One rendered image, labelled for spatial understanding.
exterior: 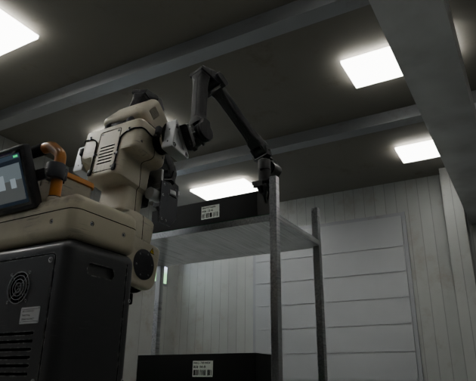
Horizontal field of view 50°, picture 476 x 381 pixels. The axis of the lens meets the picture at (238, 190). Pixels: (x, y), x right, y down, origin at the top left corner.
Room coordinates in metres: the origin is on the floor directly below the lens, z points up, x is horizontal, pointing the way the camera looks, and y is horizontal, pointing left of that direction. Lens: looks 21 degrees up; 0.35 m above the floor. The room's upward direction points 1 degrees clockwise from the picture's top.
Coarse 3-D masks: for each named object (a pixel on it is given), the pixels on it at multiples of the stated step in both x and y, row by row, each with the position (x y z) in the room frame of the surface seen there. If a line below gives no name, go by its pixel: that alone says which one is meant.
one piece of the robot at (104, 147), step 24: (144, 120) 1.60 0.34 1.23; (96, 144) 1.67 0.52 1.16; (120, 144) 1.61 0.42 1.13; (144, 144) 1.61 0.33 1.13; (96, 168) 1.65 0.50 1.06; (120, 168) 1.60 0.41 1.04; (144, 168) 1.70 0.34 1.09; (120, 192) 1.66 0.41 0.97; (144, 192) 1.72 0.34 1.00; (144, 240) 1.69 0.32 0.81; (144, 264) 1.69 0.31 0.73; (144, 288) 1.71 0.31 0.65
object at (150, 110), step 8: (136, 104) 1.73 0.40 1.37; (144, 104) 1.67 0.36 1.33; (152, 104) 1.68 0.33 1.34; (120, 112) 1.72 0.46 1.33; (128, 112) 1.67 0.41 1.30; (136, 112) 1.65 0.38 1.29; (144, 112) 1.65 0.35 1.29; (152, 112) 1.68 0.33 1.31; (160, 112) 1.72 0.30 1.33; (112, 120) 1.71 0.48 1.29; (120, 120) 1.69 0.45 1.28; (152, 120) 1.69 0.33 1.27; (160, 120) 1.73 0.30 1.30
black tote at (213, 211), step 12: (252, 192) 2.02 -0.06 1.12; (192, 204) 2.18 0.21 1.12; (204, 204) 2.15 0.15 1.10; (216, 204) 2.11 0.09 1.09; (228, 204) 2.08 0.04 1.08; (240, 204) 2.05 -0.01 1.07; (252, 204) 2.02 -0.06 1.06; (264, 204) 2.07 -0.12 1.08; (156, 216) 2.29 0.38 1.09; (180, 216) 2.22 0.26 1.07; (192, 216) 2.18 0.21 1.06; (204, 216) 2.15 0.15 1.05; (216, 216) 2.12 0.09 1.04; (228, 216) 2.08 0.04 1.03; (240, 216) 2.05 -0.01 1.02; (252, 216) 2.02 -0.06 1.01; (156, 228) 2.29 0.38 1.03; (168, 228) 2.25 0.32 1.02; (180, 228) 2.22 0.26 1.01
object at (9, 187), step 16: (0, 160) 1.27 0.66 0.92; (16, 160) 1.25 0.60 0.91; (32, 160) 1.25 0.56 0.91; (0, 176) 1.30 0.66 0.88; (16, 176) 1.27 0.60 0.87; (32, 176) 1.26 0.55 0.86; (48, 176) 1.27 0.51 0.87; (64, 176) 1.29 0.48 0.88; (0, 192) 1.32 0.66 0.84; (16, 192) 1.29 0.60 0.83; (32, 192) 1.27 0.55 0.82; (0, 208) 1.34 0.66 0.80; (16, 208) 1.31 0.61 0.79; (32, 208) 1.29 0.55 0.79
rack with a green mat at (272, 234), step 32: (224, 224) 1.90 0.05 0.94; (256, 224) 1.84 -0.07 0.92; (288, 224) 1.87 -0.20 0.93; (160, 256) 2.39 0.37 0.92; (192, 256) 2.38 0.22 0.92; (224, 256) 2.37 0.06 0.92; (320, 256) 2.16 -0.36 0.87; (160, 288) 2.59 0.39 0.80; (320, 288) 2.15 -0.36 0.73; (160, 320) 2.61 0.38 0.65; (320, 320) 2.15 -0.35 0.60; (320, 352) 2.15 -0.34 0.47
